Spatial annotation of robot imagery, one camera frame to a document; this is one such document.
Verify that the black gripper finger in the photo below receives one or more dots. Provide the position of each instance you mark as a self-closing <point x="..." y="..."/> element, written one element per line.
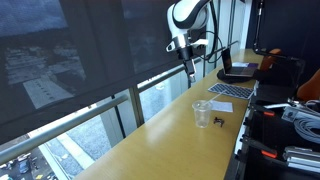
<point x="192" y="71"/>
<point x="186" y="64"/>

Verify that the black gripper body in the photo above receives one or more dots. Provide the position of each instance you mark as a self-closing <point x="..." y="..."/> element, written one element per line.
<point x="183" y="46"/>

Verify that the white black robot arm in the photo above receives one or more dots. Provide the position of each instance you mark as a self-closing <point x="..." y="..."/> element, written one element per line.
<point x="182" y="17"/>

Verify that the clear plastic cup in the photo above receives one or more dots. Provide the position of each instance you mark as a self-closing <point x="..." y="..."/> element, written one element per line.
<point x="202" y="110"/>

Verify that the checkerboard calibration board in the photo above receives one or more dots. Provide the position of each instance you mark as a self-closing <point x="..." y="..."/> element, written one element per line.
<point x="232" y="90"/>

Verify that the white paper sheet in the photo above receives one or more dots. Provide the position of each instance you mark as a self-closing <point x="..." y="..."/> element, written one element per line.
<point x="222" y="106"/>

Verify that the open laptop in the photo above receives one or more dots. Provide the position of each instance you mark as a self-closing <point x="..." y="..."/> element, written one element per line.
<point x="235" y="72"/>

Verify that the small black clip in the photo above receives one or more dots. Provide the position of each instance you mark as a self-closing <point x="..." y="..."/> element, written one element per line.
<point x="219" y="121"/>

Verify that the metal window railing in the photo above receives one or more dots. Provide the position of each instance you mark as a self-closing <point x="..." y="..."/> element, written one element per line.
<point x="29" y="144"/>

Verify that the right orange black clamp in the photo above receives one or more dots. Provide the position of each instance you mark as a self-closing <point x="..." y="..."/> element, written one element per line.
<point x="262" y="109"/>

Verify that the orange black clamp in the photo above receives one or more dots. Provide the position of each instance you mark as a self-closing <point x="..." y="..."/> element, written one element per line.
<point x="265" y="150"/>
<point x="262" y="109"/>

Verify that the left orange black clamp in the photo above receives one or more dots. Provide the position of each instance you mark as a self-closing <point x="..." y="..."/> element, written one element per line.
<point x="265" y="150"/>

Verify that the orange chair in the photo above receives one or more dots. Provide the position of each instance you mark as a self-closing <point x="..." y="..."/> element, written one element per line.
<point x="311" y="89"/>

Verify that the silver aluminium profile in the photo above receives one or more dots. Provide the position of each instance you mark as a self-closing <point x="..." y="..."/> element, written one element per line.
<point x="301" y="158"/>

